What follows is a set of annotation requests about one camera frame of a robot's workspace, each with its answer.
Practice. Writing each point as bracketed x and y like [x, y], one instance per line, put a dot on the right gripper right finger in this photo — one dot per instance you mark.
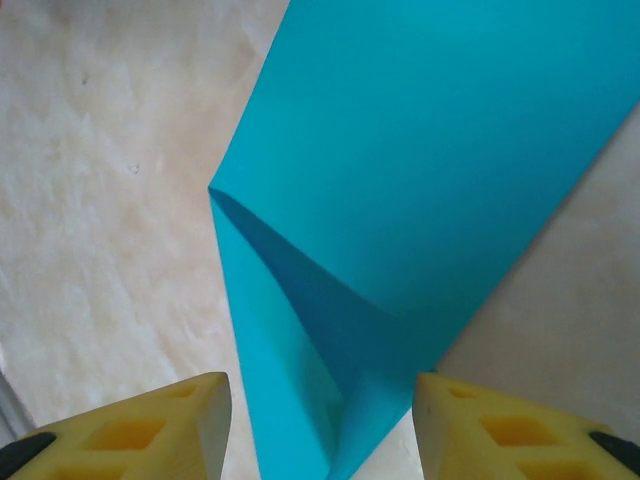
[500, 435]

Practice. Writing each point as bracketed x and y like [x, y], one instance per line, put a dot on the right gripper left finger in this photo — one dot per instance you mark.
[150, 430]

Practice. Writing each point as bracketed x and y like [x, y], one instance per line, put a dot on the turquoise cloth sheet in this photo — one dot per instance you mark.
[400, 175]

